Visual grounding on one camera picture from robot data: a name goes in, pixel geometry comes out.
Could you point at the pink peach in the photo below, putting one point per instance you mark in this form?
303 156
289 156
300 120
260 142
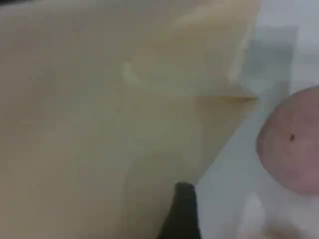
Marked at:
291 149

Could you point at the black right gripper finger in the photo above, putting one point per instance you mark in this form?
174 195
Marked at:
183 214

